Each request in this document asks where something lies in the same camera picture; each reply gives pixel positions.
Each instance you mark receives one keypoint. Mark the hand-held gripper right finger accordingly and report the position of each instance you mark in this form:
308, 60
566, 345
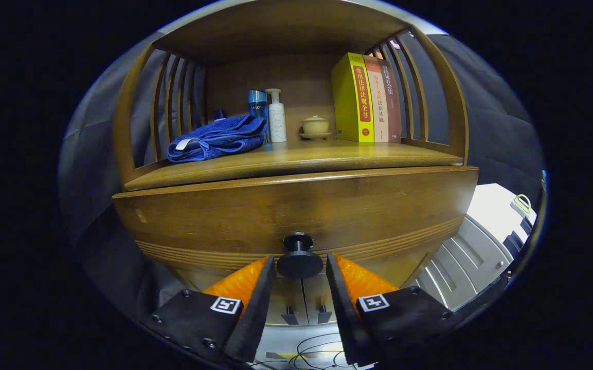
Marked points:
340, 308

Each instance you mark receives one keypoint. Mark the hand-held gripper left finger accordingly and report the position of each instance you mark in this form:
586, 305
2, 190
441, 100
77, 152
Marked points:
260, 313

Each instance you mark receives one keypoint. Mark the wooden drawer with black knob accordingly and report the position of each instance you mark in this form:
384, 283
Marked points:
301, 205

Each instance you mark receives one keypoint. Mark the wooden cabinet door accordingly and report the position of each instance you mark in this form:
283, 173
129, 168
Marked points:
288, 303
322, 298

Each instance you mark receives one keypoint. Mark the wooden countertop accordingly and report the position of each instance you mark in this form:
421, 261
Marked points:
327, 156

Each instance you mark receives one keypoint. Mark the white side cabinet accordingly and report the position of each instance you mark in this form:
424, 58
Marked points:
491, 210

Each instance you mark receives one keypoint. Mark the wooden cabinet with slatted sides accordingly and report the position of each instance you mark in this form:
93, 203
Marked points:
275, 31

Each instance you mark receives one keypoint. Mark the folded blue towel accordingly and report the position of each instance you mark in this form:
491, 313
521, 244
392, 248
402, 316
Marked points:
214, 139

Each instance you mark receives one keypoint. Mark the beige lidded tea bowl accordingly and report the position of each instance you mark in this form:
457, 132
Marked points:
315, 125

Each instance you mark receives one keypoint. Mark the white pump bottle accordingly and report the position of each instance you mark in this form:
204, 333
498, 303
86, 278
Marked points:
277, 123

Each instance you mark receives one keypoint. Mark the small white blue-capped bottle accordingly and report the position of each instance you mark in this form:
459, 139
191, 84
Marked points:
219, 114

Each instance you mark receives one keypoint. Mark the brown book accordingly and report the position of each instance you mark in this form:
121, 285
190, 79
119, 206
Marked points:
394, 108

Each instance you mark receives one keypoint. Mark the tall blue box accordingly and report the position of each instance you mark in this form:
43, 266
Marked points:
257, 105

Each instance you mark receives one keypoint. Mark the small green and white object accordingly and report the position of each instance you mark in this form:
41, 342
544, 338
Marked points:
521, 205

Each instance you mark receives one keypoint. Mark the orange and white book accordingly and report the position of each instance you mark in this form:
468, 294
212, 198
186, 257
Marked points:
380, 103

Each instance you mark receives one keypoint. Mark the thick yellow book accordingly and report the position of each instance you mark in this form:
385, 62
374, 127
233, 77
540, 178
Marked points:
347, 97

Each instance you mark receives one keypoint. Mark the black backdrop cloth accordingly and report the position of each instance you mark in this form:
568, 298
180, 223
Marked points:
502, 128

